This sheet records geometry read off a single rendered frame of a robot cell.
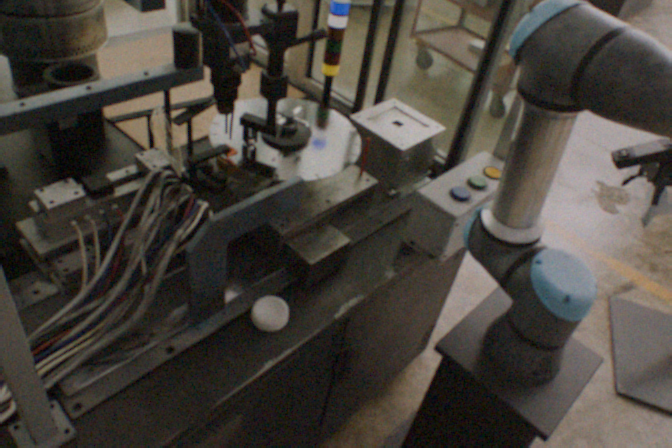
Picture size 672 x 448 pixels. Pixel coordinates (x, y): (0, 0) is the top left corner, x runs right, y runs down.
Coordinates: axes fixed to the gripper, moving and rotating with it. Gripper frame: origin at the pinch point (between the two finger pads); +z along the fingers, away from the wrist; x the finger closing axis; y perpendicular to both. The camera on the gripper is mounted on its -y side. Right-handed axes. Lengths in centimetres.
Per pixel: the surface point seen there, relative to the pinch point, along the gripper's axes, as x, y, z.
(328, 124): 5, -71, -4
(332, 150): -5, -69, -4
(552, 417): -47, -22, 16
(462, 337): -32, -37, 16
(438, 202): -9.7, -44.5, 1.3
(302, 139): -4, -76, -5
